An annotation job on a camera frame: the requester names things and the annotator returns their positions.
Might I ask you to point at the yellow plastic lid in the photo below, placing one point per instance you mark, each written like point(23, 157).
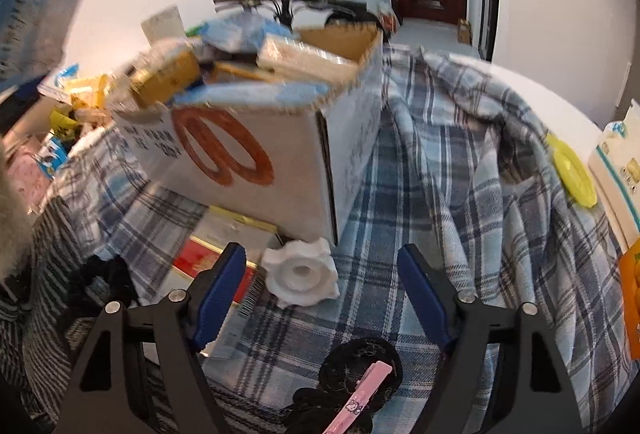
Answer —
point(575, 174)

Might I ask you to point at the orange snack packet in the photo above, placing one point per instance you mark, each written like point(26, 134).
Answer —
point(631, 284)

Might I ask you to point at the white plastic knob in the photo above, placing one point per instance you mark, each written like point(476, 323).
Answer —
point(280, 264)

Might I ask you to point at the yellow bread packet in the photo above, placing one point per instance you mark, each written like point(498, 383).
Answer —
point(165, 77)

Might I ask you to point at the red gold packet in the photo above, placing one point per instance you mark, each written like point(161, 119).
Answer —
point(220, 229)

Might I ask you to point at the blue plaid blanket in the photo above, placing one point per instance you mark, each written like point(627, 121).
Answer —
point(450, 154)

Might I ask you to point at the clear plastic box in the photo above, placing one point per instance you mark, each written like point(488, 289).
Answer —
point(300, 57)

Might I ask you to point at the small brown cardboard box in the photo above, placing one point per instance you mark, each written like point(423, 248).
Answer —
point(465, 32)

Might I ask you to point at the light blue wipes packet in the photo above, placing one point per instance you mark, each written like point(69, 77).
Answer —
point(250, 92)

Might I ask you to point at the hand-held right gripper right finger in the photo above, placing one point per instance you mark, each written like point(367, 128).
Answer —
point(425, 294)

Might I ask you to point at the white cardboard box orange print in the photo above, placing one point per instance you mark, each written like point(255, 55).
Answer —
point(280, 144)

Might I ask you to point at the dark cloth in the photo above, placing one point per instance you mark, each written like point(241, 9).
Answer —
point(107, 279)

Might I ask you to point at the pink hair clip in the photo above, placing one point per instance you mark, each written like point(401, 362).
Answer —
point(360, 394)

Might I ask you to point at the white card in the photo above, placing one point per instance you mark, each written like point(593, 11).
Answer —
point(162, 24)

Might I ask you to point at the white green tissue pack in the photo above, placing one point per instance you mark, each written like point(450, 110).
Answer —
point(615, 184)

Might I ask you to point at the blue wall poster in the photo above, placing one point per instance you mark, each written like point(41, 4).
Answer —
point(30, 29)

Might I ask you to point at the light blue plastic packet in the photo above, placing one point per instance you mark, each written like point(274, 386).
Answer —
point(240, 32)

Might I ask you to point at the person's left forearm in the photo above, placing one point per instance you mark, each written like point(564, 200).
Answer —
point(15, 234)

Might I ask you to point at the pile of assorted packets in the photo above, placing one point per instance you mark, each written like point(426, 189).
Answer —
point(85, 99)

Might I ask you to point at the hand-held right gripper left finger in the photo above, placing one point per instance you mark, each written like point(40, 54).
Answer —
point(220, 294)

